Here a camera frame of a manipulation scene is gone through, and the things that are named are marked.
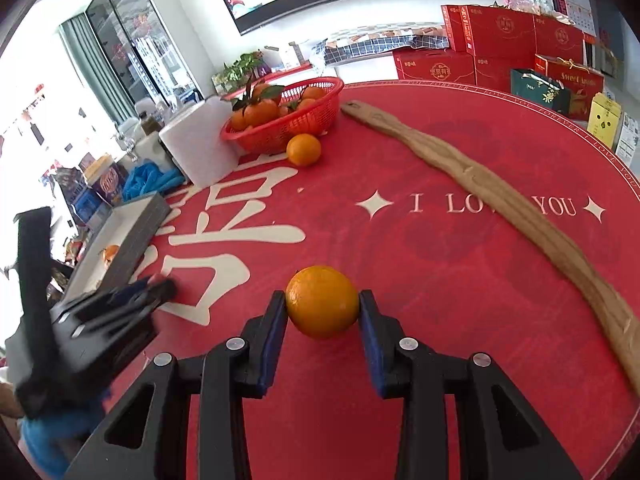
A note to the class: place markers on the orange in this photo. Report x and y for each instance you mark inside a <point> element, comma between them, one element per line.
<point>303,150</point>
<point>111,254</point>
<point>322,302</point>

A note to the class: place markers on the grey green curtain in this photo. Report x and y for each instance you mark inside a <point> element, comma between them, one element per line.
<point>90,70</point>

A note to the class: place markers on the plaid cloth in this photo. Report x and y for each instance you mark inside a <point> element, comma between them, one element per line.
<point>380,42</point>

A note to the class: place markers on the pile of leafy mandarins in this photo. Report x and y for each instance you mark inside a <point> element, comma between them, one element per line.
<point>260,111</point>

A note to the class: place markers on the red plastic basket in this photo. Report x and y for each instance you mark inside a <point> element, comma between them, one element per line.
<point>300,125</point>

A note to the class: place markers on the long curved wooden stick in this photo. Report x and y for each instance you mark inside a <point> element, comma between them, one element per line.
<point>480,180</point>

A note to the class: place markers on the purple instant noodle cup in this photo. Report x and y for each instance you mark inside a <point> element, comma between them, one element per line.
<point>107,180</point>

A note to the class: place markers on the white box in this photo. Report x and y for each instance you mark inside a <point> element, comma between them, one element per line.
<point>147,150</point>

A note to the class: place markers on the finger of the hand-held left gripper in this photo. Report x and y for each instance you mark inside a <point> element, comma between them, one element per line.
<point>145,289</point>
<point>135,312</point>

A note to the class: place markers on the white small appliance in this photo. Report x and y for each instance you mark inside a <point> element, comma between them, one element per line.
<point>146,110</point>

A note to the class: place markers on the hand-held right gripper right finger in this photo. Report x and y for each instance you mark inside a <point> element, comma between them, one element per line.
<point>372,350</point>

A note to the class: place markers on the chrome tap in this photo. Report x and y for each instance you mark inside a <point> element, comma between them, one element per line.
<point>125,141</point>

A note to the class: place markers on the grey tray with white inside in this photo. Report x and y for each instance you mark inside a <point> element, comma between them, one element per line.
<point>132,240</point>

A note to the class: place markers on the red round printed mat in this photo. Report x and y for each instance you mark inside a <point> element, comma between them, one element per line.
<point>400,260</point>

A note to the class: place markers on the green gift bag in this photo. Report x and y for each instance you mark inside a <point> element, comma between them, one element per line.
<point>537,90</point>

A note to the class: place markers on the wall calendar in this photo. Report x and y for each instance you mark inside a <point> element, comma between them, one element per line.
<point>580,2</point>

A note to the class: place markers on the yellow box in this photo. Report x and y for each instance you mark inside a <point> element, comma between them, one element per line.
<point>605,117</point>

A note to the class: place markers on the white paper roll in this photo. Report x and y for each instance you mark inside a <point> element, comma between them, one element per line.
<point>200,140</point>

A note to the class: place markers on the blue cloth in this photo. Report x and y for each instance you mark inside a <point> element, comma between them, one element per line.
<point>55,435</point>
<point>150,180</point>

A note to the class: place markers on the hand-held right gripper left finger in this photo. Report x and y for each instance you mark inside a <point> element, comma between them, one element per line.
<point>272,345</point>

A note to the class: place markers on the green potted plant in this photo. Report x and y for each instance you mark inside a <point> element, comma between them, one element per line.
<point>240,70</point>

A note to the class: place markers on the white printed paper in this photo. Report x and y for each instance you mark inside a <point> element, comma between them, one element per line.
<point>629,137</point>

